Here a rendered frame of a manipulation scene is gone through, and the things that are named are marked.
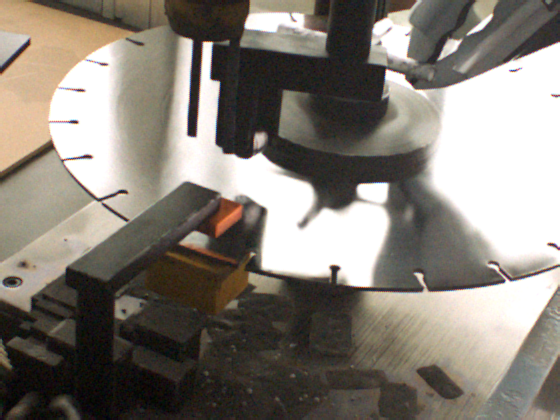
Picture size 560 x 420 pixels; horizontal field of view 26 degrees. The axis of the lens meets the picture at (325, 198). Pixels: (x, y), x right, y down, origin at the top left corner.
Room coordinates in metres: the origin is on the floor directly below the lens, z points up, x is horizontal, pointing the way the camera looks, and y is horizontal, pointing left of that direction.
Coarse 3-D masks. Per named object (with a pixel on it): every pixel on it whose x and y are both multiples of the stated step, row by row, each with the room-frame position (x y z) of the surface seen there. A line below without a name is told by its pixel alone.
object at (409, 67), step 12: (288, 24) 0.63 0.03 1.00; (384, 24) 0.65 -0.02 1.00; (312, 36) 0.62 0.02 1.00; (324, 36) 0.62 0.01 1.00; (372, 36) 0.62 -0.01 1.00; (384, 36) 0.65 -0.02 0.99; (396, 60) 0.60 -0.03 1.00; (408, 60) 0.60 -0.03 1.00; (396, 72) 0.60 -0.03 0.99; (408, 72) 0.60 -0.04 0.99; (420, 72) 0.60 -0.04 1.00; (432, 72) 0.60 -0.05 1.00
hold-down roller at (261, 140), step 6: (258, 120) 0.54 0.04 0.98; (258, 126) 0.54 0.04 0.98; (264, 126) 0.54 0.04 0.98; (258, 132) 0.54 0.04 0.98; (264, 132) 0.54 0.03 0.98; (258, 138) 0.53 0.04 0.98; (264, 138) 0.54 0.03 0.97; (258, 144) 0.53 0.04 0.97; (264, 144) 0.54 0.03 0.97; (258, 150) 0.53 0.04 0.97
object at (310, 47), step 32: (352, 0) 0.53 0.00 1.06; (256, 32) 0.55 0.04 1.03; (352, 32) 0.53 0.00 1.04; (224, 64) 0.53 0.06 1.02; (256, 64) 0.53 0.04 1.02; (288, 64) 0.53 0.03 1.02; (320, 64) 0.53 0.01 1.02; (352, 64) 0.53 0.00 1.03; (384, 64) 0.53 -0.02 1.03; (224, 96) 0.53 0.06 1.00; (256, 96) 0.53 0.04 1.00; (352, 96) 0.53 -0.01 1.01
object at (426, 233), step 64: (128, 64) 0.66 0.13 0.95; (512, 64) 0.74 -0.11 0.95; (64, 128) 0.57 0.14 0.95; (128, 128) 0.58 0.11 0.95; (448, 128) 0.63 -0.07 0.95; (512, 128) 0.64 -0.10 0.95; (128, 192) 0.51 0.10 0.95; (256, 192) 0.53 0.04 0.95; (320, 192) 0.53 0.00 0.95; (384, 192) 0.54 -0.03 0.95; (448, 192) 0.55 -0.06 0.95; (512, 192) 0.56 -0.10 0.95; (256, 256) 0.47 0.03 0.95; (320, 256) 0.47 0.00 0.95; (384, 256) 0.48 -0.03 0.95; (448, 256) 0.49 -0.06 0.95; (512, 256) 0.50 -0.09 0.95
